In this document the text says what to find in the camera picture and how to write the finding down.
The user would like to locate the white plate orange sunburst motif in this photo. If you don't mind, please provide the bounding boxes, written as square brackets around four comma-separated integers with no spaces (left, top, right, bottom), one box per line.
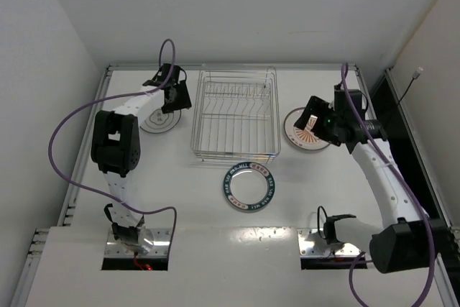
[283,107,330,151]

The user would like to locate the white plate grey flower motif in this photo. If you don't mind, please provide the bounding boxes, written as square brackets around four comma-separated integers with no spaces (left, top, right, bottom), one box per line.
[140,109,182,134]

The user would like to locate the white plate dark blue rim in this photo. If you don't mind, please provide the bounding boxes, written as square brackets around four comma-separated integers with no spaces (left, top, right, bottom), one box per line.
[223,161,275,212]

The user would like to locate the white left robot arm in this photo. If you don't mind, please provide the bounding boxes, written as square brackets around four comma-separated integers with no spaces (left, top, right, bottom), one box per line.
[91,63,280,256]

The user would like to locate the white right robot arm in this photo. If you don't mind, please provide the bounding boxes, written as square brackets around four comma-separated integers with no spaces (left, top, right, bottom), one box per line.
[294,88,447,273]

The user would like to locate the metal wire dish rack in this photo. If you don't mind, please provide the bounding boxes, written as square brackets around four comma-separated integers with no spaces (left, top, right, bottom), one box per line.
[190,65,281,162]

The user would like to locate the black wall cable white plug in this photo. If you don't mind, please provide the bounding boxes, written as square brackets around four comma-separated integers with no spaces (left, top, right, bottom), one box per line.
[396,67,423,107]

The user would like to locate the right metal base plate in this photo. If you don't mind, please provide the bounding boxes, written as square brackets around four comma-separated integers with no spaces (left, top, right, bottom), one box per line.
[297,228,360,259]

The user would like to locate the metal base plate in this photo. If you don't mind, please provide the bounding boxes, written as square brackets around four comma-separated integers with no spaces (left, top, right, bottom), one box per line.
[297,228,360,259]
[104,228,171,259]

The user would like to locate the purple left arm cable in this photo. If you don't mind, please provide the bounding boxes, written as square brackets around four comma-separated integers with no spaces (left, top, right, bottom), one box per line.
[47,38,178,257]

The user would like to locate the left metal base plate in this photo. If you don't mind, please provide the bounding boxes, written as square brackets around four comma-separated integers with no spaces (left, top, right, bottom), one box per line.
[104,228,171,259]

